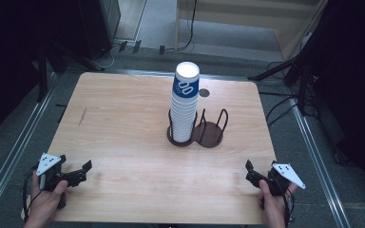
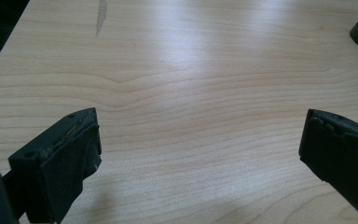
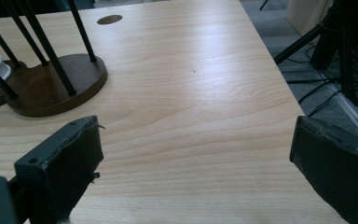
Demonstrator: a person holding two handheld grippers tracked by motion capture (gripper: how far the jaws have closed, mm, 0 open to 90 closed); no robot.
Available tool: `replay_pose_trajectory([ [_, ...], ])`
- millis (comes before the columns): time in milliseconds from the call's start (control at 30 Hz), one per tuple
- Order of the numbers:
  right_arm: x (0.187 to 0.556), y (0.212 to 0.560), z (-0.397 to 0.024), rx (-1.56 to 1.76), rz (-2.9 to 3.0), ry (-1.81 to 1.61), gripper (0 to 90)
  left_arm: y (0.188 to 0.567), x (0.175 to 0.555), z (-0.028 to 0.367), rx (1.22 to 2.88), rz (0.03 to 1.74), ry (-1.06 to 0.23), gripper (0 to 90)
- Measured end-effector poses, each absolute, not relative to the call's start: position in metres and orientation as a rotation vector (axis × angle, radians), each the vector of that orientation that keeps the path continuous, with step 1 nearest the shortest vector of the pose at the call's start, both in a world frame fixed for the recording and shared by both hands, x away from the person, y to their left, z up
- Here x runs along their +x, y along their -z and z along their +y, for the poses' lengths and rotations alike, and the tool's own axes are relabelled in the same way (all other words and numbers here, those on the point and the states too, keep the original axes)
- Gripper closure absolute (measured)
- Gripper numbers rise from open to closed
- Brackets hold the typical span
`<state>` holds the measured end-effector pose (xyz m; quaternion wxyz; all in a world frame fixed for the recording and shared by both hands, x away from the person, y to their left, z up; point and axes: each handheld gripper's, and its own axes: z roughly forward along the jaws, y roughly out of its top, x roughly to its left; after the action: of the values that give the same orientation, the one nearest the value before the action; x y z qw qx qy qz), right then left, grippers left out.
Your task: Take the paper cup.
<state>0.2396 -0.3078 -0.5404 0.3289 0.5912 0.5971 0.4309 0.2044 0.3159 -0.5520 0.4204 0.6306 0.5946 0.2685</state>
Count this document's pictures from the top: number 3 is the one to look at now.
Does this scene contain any black tripod stand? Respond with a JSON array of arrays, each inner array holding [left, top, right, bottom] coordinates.
[[273, 0, 358, 106]]

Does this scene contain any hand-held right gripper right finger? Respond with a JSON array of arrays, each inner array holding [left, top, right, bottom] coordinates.
[[288, 115, 358, 224]]

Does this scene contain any black floor cable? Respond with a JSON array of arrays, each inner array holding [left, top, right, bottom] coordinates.
[[297, 77, 343, 118]]

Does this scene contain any wooden cup rack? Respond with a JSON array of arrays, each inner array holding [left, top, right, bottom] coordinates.
[[0, 0, 109, 119]]

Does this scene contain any metal floor rail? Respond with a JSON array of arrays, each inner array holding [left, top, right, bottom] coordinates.
[[335, 90, 358, 147]]

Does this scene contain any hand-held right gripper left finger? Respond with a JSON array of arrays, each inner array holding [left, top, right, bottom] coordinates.
[[13, 115, 105, 224]]

